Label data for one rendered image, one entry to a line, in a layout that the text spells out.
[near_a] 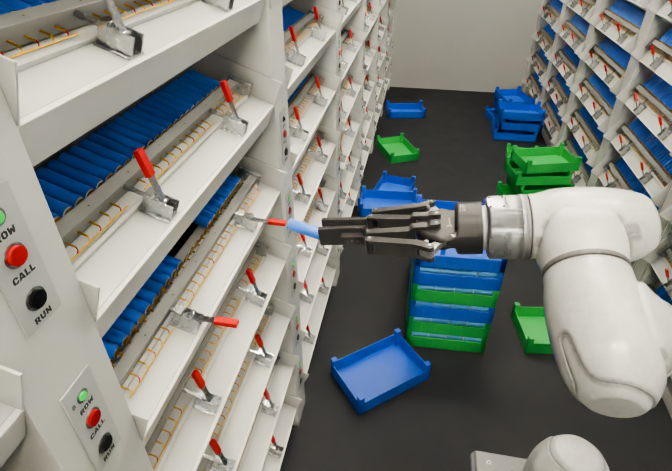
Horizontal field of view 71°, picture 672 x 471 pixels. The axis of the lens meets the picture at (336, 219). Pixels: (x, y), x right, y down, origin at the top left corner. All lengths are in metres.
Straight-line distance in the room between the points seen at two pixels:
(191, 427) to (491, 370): 1.28
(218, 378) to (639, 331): 0.67
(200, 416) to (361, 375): 1.01
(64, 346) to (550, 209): 0.56
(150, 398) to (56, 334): 0.24
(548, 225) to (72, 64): 0.56
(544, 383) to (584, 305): 1.37
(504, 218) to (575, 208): 0.09
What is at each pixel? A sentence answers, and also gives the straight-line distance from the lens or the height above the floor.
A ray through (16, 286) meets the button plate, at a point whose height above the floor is 1.20.
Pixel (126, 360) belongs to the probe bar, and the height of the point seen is 0.95.
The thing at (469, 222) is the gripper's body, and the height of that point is 1.08.
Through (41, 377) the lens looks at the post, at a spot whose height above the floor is 1.11.
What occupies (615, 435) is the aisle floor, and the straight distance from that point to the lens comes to 1.92.
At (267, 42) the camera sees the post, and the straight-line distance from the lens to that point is 0.95.
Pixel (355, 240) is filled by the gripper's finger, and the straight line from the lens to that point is 0.69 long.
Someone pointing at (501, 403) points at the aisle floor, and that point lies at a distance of 1.84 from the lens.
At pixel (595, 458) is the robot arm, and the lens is 1.20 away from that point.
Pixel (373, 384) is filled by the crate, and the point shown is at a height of 0.00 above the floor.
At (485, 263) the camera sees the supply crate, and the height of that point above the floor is 0.44.
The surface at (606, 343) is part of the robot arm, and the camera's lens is 0.58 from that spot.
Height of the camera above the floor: 1.44
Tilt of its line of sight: 34 degrees down
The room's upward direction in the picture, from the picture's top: straight up
